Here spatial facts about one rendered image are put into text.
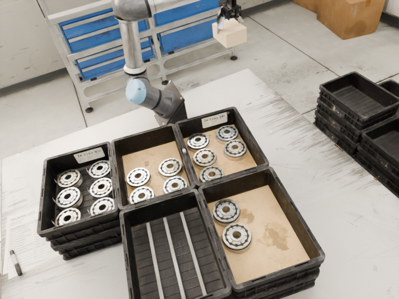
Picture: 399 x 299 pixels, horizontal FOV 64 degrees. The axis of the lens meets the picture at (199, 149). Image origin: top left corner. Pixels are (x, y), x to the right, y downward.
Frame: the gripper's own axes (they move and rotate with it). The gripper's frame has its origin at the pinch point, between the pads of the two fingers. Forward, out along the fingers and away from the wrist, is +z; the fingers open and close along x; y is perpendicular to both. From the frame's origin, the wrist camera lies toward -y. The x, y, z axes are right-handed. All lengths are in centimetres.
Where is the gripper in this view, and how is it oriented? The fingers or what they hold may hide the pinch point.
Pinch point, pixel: (228, 29)
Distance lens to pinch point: 180.4
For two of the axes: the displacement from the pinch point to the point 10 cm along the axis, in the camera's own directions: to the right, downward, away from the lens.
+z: 1.2, 6.9, 7.2
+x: 9.0, -3.8, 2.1
